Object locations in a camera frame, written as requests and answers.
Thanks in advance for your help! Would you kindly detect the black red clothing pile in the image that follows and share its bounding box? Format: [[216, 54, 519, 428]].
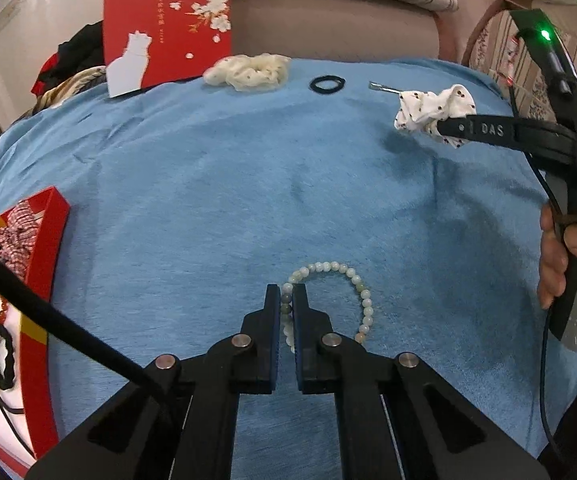
[[27, 22, 106, 116]]

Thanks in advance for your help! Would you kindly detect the silver hair clip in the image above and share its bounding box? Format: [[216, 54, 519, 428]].
[[368, 81, 401, 96]]

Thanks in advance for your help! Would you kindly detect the white pearl bead bracelet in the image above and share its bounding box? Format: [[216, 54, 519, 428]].
[[280, 260, 375, 354]]

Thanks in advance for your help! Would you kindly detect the thin black hair tie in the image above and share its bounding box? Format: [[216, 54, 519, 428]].
[[309, 74, 347, 96]]

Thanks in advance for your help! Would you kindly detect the blue blanket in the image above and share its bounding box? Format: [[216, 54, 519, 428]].
[[0, 60, 577, 479]]

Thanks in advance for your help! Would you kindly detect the black scrunchie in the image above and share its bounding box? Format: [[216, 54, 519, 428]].
[[0, 324, 15, 390]]

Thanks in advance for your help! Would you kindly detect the black cable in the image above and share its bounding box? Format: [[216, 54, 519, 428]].
[[0, 228, 167, 403]]

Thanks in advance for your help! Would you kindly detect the red floral box lid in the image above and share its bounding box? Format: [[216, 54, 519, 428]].
[[103, 0, 231, 98]]

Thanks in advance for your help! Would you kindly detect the striped cushion right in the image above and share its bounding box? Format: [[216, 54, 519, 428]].
[[467, 11, 577, 122]]

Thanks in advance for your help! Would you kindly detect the white dotted scrunchie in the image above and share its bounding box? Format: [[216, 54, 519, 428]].
[[394, 84, 476, 148]]

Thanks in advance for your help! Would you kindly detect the cream scrunchie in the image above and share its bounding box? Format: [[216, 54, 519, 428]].
[[203, 53, 291, 92]]

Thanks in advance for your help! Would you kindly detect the red white checkered scrunchie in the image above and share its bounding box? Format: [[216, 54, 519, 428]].
[[0, 200, 40, 281]]

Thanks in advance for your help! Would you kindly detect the black headband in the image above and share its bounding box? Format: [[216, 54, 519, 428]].
[[0, 396, 36, 458]]

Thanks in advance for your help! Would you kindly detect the red jewelry box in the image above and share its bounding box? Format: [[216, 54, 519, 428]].
[[0, 186, 69, 478]]

